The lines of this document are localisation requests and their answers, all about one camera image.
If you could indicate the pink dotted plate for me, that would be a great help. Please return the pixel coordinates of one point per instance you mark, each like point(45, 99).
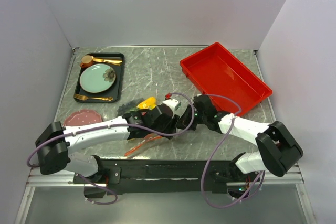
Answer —
point(83, 117)

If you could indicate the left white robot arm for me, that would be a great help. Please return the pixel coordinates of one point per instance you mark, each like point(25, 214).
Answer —
point(58, 147)

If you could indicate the dark fake grapes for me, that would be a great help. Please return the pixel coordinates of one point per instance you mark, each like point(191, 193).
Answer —
point(129, 106)

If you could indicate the yellow fake banana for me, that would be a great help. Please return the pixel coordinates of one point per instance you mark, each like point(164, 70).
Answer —
point(149, 103)

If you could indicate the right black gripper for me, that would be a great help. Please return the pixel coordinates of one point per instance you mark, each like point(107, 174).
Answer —
point(185, 121)

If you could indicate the gold fork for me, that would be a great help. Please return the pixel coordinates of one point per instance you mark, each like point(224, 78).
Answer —
point(86, 98)

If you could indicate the black serving tray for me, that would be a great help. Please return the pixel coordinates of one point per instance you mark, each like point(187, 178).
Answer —
point(115, 90)

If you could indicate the clear zip top bag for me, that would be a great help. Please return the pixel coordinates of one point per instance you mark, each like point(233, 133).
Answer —
point(149, 138)

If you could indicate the red plastic bin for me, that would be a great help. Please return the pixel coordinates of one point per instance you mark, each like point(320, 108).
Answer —
point(215, 70)

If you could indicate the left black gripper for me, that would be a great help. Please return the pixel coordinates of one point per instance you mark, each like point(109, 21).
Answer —
point(171, 125)

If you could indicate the teal flower plate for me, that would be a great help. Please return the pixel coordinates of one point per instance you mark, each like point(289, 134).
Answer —
point(97, 78)

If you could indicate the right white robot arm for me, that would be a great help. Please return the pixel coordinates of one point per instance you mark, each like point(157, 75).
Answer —
point(277, 150)

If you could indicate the gold spoon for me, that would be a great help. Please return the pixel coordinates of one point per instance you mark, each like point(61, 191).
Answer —
point(110, 61)

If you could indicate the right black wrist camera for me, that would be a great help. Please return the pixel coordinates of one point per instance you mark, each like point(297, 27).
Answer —
point(203, 104)

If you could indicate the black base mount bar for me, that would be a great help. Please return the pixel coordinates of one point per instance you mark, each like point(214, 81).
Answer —
point(124, 176)

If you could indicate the small brown cup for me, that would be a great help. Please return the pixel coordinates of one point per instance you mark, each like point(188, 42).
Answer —
point(86, 61)

